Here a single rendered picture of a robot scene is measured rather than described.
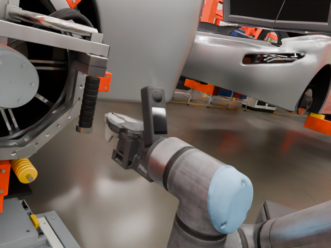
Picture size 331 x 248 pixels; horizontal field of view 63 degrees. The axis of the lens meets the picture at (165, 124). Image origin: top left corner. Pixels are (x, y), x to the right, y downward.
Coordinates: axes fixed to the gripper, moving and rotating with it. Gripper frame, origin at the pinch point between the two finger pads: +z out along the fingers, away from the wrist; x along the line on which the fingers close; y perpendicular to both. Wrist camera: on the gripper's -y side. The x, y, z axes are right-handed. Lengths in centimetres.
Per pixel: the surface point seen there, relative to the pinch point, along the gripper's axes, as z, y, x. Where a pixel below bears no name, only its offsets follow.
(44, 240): 38, 67, 6
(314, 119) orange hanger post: 52, 18, 344
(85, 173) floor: 110, 83, 64
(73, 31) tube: 11.8, -16.3, -6.3
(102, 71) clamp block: 8.5, -8.5, 1.2
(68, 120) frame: 30.5, 12.3, 5.0
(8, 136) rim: 39.1, 20.7, -10.2
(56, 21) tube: 12.3, -17.4, -10.1
